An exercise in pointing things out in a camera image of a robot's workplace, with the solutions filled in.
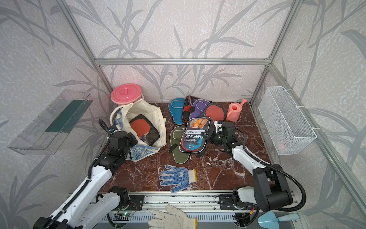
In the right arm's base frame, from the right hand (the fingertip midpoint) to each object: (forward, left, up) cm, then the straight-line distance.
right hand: (201, 133), depth 85 cm
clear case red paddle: (+27, -13, -13) cm, 33 cm away
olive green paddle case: (-9, +14, -13) cm, 21 cm away
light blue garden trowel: (-41, -33, -17) cm, 55 cm away
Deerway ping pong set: (-4, +5, -2) cm, 7 cm away
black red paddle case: (+28, +8, -8) cm, 30 cm away
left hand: (-2, +39, +4) cm, 39 cm away
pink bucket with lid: (+31, +53, +4) cm, 61 cm away
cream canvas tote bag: (+9, +50, +4) cm, 51 cm away
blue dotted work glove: (-20, +16, -14) cm, 29 cm away
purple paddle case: (+31, -1, -9) cm, 33 cm away
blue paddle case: (+32, +19, -10) cm, 39 cm away
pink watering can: (+22, -25, -4) cm, 34 cm away
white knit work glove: (-40, +15, -14) cm, 45 cm away
